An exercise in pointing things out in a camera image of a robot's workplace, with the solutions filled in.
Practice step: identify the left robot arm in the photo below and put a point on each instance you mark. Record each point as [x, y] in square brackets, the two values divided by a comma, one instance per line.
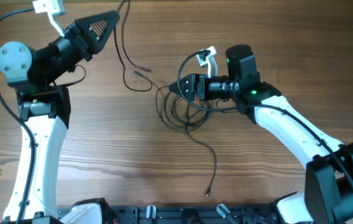
[44, 111]

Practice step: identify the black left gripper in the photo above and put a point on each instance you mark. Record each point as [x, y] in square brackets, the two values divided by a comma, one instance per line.
[85, 42]

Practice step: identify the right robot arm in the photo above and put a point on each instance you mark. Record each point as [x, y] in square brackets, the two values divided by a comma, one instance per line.
[328, 162]

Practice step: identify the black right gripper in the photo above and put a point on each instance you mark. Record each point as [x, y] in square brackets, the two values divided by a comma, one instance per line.
[192, 86]

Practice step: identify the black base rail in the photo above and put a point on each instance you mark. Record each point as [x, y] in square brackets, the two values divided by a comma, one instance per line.
[245, 214]

